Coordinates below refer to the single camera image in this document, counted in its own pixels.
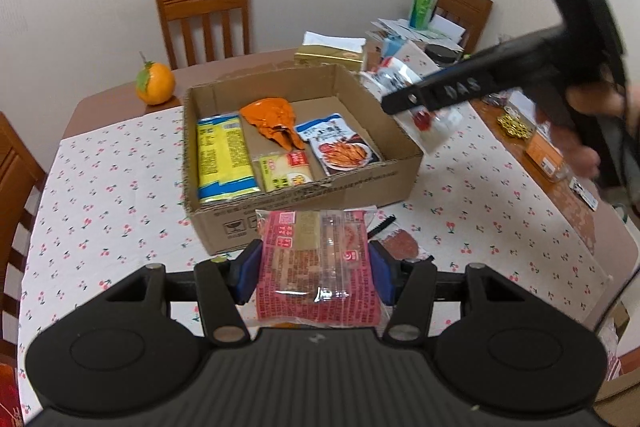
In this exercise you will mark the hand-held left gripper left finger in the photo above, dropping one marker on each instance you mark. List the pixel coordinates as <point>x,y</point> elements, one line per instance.
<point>245,272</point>

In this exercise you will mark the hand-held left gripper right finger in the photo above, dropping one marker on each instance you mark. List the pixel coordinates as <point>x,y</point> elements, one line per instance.
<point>382,274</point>

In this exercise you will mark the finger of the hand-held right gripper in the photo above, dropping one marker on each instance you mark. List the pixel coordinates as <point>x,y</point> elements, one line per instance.
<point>460,82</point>

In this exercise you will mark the cardboard box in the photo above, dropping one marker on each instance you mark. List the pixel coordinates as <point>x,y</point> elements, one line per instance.
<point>225,222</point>

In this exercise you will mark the red clear snack packet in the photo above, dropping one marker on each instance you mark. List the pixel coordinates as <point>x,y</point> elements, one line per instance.
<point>310,267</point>

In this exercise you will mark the pale yellow red-label packet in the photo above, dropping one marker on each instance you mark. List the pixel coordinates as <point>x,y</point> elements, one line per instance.
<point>280,174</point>

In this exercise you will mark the long yellow snack packet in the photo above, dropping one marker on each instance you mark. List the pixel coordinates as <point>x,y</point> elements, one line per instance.
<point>225,157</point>

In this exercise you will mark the blue white fish snack packet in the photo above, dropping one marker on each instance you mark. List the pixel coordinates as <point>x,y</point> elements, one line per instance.
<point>340,147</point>

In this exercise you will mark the orange snack packet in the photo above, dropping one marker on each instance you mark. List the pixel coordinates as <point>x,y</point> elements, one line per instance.
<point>267,114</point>

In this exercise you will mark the person's right hand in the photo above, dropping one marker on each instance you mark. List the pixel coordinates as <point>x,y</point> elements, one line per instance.
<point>595,99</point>

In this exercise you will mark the dark lid jar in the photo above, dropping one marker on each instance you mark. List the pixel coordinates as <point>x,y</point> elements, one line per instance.
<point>442,54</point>

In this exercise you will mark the small brown snack packet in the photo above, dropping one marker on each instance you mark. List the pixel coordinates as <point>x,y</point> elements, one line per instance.
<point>400,243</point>

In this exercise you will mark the pile of papers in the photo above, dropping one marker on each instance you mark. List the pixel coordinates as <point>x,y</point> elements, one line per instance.
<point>450,29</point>

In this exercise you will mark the wooden slat-back chair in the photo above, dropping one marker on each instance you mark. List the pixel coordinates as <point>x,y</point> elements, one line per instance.
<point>15,177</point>
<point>170,2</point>
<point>470,12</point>

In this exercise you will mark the gold ornament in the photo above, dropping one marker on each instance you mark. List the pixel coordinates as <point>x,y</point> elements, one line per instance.
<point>515,127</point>

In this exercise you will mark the green white carton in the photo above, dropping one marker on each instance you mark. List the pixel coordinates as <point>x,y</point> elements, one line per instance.
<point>422,4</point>

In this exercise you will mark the orange label clear container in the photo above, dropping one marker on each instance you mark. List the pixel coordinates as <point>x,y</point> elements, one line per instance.
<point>547,154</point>

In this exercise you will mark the gold tissue box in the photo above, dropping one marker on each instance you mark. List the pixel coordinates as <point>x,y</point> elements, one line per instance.
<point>325,56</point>

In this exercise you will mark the cherry print tablecloth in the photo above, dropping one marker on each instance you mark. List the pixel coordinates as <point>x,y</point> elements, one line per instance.
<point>100,207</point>

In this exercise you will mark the small printed card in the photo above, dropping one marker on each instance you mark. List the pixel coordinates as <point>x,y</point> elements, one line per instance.
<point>584,194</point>

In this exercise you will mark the orange fruit with leaf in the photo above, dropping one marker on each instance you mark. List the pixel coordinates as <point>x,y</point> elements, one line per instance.
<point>157,84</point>

